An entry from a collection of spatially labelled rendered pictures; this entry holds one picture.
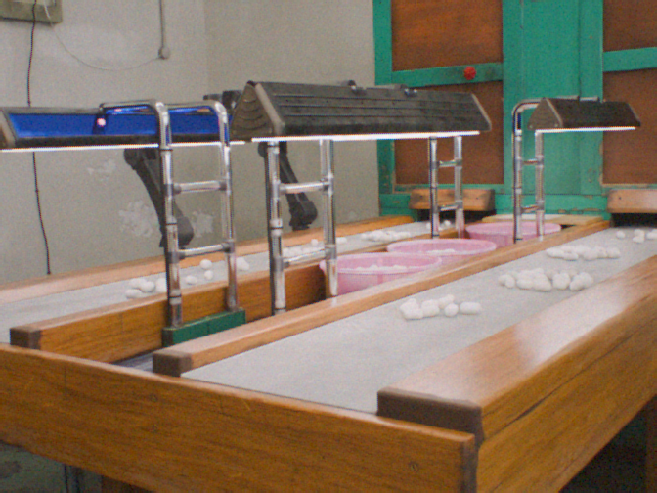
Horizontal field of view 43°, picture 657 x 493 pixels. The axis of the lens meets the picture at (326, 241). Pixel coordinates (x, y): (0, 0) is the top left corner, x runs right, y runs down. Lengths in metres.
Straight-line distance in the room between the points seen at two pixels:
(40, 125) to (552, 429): 0.95
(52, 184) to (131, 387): 3.04
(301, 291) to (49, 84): 2.56
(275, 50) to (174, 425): 3.57
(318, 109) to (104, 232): 3.27
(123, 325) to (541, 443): 0.74
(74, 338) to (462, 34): 1.86
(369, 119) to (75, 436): 0.62
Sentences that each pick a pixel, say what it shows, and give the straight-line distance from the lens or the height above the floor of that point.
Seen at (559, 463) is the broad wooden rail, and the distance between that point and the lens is 1.12.
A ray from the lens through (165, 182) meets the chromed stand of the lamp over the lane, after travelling 1.48.
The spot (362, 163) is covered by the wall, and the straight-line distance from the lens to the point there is 4.18.
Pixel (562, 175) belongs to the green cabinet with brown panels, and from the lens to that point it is 2.72.
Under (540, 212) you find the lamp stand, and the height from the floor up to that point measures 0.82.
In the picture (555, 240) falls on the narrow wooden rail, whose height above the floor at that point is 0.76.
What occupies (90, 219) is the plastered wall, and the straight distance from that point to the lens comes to 4.26.
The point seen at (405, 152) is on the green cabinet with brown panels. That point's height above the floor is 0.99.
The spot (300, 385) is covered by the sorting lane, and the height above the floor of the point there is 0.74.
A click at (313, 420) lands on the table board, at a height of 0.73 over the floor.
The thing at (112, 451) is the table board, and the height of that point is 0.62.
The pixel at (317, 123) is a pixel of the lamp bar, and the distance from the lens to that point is 1.09.
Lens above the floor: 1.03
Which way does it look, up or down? 7 degrees down
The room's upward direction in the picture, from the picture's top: 2 degrees counter-clockwise
